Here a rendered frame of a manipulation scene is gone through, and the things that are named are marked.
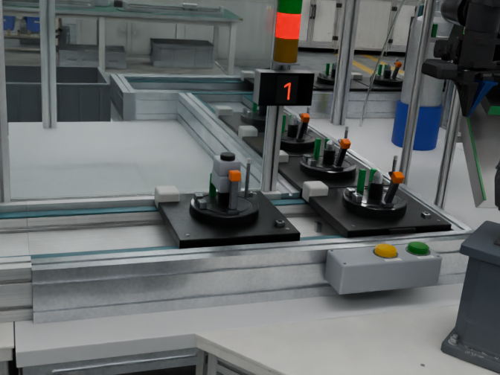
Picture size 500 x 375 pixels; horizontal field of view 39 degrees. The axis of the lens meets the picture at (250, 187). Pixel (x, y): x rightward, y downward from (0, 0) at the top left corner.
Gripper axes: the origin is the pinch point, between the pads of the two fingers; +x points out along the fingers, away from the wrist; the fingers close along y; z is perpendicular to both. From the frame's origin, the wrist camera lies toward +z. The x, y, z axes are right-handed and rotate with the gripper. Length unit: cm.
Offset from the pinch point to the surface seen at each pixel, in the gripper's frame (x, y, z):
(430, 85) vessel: 17, -53, 93
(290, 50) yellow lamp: -3.4, 24.1, 29.1
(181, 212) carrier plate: 28, 48, 21
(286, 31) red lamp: -7.1, 25.3, 29.4
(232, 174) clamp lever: 18.0, 39.9, 13.7
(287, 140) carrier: 26, 8, 64
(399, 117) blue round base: 29, -47, 99
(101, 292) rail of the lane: 34, 66, 2
